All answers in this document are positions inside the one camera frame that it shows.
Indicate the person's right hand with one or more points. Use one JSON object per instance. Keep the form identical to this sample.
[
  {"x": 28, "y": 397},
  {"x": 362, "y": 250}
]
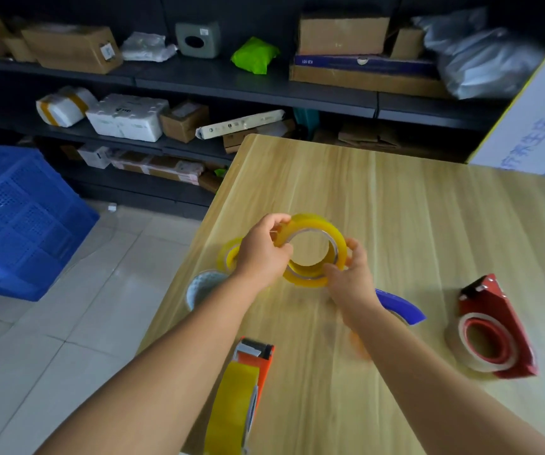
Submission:
[{"x": 354, "y": 289}]

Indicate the person's left hand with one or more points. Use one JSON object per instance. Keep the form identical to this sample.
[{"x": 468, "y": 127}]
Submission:
[{"x": 256, "y": 260}]

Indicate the person's right thumb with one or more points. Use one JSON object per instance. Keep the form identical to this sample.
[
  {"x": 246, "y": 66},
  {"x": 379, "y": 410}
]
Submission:
[{"x": 333, "y": 271}]

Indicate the person's left thumb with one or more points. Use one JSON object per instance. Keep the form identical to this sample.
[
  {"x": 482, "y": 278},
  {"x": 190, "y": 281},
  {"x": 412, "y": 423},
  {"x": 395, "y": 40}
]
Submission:
[{"x": 283, "y": 252}]

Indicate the large yellow tape roll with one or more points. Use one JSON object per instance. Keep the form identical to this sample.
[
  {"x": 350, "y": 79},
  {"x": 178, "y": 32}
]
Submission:
[{"x": 315, "y": 222}]

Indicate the person's left forearm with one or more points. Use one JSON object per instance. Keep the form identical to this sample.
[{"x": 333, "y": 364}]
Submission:
[{"x": 168, "y": 374}]

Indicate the person's right forearm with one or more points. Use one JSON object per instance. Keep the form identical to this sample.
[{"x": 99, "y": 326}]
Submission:
[{"x": 433, "y": 393}]

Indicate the small yellow tape roll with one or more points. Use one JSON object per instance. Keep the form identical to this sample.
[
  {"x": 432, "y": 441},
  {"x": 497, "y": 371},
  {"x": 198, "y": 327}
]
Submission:
[{"x": 227, "y": 253}]

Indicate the blue tape roll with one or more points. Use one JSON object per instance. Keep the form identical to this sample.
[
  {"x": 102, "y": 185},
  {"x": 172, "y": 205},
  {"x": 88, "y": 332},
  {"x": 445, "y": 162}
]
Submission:
[{"x": 403, "y": 305}]

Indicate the white tape roll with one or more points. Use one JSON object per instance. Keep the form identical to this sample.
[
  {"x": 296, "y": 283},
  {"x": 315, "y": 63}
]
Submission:
[{"x": 204, "y": 284}]

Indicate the dark brown cardboard box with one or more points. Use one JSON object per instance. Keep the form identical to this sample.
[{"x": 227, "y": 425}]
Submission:
[{"x": 210, "y": 182}]

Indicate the orange tape dispenser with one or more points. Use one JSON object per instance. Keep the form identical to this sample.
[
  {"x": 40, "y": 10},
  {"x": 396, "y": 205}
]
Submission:
[{"x": 263, "y": 362}]

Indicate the low cardboard box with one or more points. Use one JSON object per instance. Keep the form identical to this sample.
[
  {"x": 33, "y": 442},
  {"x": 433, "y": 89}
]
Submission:
[{"x": 234, "y": 141}]

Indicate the teal container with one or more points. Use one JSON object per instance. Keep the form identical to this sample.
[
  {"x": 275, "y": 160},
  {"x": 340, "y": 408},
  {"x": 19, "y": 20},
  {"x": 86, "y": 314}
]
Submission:
[{"x": 306, "y": 122}]

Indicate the flattened cardboard sheet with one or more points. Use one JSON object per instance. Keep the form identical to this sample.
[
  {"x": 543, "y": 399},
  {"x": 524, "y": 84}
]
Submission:
[{"x": 367, "y": 135}]

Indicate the clear tape roll red core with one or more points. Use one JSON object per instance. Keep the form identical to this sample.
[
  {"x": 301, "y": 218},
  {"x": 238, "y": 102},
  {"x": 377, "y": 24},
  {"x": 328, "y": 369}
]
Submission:
[{"x": 462, "y": 345}]

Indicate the flat taped parcel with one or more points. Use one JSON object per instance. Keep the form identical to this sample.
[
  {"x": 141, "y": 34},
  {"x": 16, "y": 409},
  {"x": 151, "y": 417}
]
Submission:
[{"x": 159, "y": 166}]

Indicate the yellow tape roll in dispenser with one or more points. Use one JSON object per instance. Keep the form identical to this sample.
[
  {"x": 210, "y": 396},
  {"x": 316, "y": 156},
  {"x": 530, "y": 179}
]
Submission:
[{"x": 232, "y": 407}]

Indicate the small taped cardboard box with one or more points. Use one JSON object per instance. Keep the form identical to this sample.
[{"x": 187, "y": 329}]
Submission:
[{"x": 185, "y": 120}]

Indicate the dark metal shelf unit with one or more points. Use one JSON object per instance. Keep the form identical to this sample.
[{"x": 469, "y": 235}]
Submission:
[{"x": 253, "y": 87}]

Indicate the red tape dispenser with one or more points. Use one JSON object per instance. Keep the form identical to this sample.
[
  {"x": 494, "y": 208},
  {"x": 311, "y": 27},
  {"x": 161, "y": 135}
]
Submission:
[{"x": 504, "y": 298}]

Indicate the flat wide cardboard box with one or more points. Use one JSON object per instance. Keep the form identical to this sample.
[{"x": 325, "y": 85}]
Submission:
[{"x": 367, "y": 82}]

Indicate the green plastic packet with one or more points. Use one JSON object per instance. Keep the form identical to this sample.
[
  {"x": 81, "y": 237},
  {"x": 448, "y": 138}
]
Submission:
[{"x": 253, "y": 55}]

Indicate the white foam box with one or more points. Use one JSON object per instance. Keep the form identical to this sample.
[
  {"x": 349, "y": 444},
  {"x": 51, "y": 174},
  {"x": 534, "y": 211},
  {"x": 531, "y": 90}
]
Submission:
[{"x": 128, "y": 117}]

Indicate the flat blue box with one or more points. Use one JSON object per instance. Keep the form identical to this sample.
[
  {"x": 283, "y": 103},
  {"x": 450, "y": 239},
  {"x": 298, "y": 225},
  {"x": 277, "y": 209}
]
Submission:
[{"x": 376, "y": 65}]

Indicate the small white box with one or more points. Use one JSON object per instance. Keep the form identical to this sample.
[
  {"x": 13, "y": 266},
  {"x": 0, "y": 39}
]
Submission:
[{"x": 95, "y": 157}]

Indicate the plain cardboard box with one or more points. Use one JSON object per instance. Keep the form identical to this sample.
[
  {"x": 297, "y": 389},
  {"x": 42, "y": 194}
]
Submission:
[{"x": 343, "y": 35}]

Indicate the grey box with round hole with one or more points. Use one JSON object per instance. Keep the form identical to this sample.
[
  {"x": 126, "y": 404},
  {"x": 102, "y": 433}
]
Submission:
[{"x": 199, "y": 40}]

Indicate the small cardboard carton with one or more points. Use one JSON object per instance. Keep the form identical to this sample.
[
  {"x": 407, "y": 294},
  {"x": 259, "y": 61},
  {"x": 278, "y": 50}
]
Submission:
[{"x": 407, "y": 43}]

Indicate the white plastic bag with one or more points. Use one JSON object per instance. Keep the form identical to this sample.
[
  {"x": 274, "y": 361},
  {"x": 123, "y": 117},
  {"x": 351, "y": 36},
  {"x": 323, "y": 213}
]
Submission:
[{"x": 147, "y": 47}]

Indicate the white board with blue print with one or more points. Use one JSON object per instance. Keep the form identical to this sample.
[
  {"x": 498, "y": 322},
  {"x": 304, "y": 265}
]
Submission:
[{"x": 533, "y": 123}]

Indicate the grey plastic mailer bags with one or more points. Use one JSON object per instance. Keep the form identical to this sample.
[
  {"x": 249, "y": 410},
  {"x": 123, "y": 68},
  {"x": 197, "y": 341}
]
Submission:
[{"x": 481, "y": 56}]

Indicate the white parcel with yellow tape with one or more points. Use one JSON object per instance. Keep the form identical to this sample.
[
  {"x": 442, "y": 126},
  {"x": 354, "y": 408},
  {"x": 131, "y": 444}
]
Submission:
[{"x": 64, "y": 106}]

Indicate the blue plastic crate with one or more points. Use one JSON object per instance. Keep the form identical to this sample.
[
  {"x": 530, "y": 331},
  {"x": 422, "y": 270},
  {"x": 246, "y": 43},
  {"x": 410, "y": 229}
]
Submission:
[{"x": 16, "y": 217}]

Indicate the long cardboard box white label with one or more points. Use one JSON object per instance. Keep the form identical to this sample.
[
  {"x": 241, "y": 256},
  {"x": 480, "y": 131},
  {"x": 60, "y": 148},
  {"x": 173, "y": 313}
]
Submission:
[{"x": 71, "y": 49}]

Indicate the small brown cardboard box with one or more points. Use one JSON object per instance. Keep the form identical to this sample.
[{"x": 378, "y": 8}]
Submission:
[{"x": 19, "y": 49}]

